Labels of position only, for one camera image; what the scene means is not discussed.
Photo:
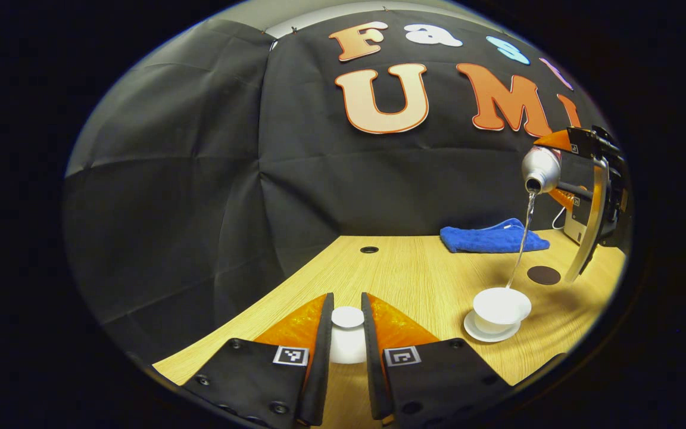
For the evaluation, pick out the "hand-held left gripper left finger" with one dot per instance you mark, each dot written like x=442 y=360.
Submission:
x=322 y=357

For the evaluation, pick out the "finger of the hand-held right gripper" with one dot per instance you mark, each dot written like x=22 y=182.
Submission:
x=581 y=143
x=575 y=192

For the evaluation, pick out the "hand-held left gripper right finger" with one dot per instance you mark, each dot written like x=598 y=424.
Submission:
x=373 y=357

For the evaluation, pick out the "white teacup lid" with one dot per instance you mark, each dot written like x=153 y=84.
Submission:
x=348 y=342

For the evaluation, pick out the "silver water bottle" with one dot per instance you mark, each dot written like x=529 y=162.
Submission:
x=542 y=167

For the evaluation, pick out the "dark round coaster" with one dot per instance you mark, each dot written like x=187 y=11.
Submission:
x=543 y=275

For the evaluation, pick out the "white teacup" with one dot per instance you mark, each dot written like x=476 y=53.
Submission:
x=501 y=310

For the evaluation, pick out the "white toaster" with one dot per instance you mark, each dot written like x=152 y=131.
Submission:
x=574 y=225

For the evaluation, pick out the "blue towel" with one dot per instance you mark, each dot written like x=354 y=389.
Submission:
x=492 y=238

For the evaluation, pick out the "black table grommet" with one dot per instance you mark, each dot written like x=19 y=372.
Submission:
x=369 y=249

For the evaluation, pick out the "white saucer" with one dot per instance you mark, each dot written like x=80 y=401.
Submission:
x=480 y=335

